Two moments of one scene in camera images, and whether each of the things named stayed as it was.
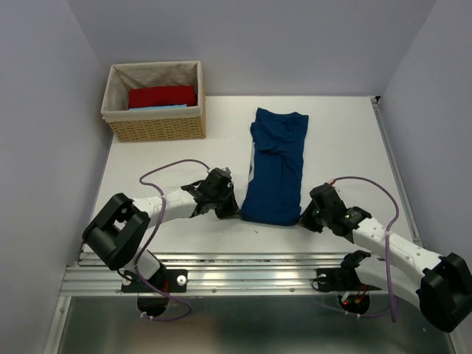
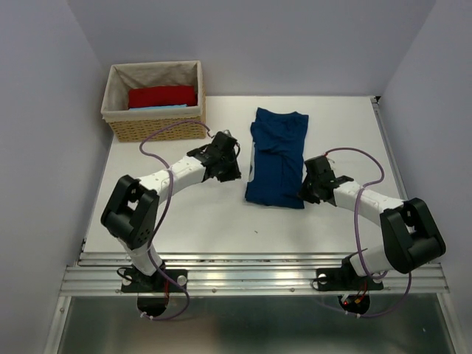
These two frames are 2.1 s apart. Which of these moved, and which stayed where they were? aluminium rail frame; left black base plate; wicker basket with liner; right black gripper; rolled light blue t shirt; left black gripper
Moved: right black gripper; left black gripper
Stayed: wicker basket with liner; rolled light blue t shirt; left black base plate; aluminium rail frame
